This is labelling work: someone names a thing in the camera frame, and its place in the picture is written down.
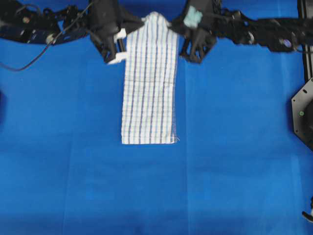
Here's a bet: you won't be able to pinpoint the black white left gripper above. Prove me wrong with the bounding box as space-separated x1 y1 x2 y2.
88 0 144 65

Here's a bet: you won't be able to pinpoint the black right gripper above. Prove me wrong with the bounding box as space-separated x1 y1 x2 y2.
168 0 220 64

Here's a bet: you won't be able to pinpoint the blue white striped towel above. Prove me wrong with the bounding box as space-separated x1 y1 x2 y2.
121 12 179 144

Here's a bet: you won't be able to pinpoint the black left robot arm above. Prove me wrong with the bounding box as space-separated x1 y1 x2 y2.
0 0 144 64

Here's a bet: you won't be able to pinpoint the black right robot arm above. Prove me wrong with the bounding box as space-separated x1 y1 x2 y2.
169 0 313 64

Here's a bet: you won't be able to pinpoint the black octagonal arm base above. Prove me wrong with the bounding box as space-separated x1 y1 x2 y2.
291 78 313 150

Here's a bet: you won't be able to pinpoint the black clip at edge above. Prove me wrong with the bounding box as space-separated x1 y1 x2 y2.
301 198 313 223

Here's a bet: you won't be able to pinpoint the black cable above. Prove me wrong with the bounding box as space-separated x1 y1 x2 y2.
0 2 92 71

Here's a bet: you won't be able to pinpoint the black aluminium frame rail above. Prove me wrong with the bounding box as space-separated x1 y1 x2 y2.
297 0 313 85

